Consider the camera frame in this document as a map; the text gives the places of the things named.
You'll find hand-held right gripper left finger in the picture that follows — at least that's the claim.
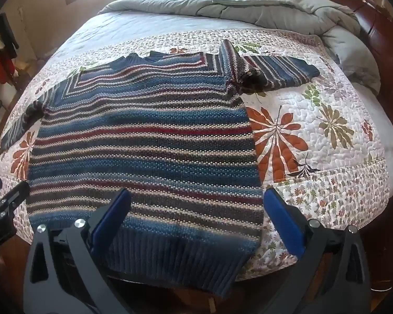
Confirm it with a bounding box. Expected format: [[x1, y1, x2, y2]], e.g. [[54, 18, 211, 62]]
[[23, 188, 135, 314]]

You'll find floral quilted bedspread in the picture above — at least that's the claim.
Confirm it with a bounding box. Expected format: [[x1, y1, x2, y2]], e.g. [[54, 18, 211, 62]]
[[0, 28, 392, 283]]

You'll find black hanging garment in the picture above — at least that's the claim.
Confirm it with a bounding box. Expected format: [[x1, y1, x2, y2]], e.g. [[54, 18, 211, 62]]
[[0, 13, 20, 60]]

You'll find red hanging garment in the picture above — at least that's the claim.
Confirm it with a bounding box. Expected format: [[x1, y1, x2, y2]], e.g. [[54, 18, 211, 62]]
[[0, 54, 16, 86]]

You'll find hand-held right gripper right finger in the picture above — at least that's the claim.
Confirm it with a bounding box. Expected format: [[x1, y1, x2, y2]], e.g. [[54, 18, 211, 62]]
[[264, 187, 380, 314]]

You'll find grey comforter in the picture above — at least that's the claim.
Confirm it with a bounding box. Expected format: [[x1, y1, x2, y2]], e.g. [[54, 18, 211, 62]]
[[98, 0, 382, 95]]

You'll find striped knit sweater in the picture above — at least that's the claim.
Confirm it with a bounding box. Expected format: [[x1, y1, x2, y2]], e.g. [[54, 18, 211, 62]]
[[0, 39, 320, 298]]

